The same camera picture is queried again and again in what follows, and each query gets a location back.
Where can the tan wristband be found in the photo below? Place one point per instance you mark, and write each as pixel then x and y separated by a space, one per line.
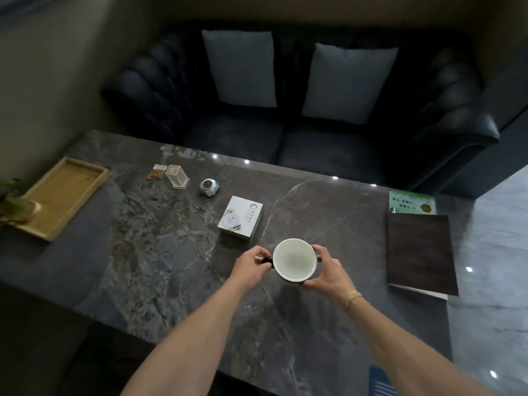
pixel 354 299

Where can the blue striped item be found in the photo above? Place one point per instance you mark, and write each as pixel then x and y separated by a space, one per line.
pixel 381 383

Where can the dark brown folder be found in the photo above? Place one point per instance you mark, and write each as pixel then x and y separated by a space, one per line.
pixel 420 253

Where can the small brown packet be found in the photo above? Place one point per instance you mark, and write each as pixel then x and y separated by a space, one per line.
pixel 157 172

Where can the person's right hand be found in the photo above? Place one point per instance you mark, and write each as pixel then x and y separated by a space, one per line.
pixel 330 276

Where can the white and green box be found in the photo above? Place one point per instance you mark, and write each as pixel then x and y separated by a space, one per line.
pixel 240 218

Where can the clear glass jar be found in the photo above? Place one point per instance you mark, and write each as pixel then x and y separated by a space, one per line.
pixel 177 176

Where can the wooden tray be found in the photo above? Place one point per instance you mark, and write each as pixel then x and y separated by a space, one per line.
pixel 62 197

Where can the small silver tea tin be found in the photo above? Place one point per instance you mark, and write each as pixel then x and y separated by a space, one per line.
pixel 209 187

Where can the person's left thumb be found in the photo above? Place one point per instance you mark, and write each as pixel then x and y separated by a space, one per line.
pixel 266 268

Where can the black cup with white inside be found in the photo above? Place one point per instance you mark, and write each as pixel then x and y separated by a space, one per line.
pixel 294 259

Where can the dark leather sofa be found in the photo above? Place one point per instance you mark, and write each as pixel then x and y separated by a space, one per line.
pixel 231 136

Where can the person's left hand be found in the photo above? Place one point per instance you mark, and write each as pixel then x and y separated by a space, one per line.
pixel 247 268

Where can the person's left forearm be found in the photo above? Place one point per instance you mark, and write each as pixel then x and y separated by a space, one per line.
pixel 185 346

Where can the green booklet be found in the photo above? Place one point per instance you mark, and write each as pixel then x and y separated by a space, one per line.
pixel 410 201

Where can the person's right forearm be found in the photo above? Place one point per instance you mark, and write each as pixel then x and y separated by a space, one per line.
pixel 412 350

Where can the grey square cushion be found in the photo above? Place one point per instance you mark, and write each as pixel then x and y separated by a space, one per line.
pixel 243 68
pixel 346 84

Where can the person's right thumb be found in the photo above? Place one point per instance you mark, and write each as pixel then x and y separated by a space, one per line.
pixel 314 283

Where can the small green potted plant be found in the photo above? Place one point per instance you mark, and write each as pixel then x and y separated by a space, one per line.
pixel 14 206

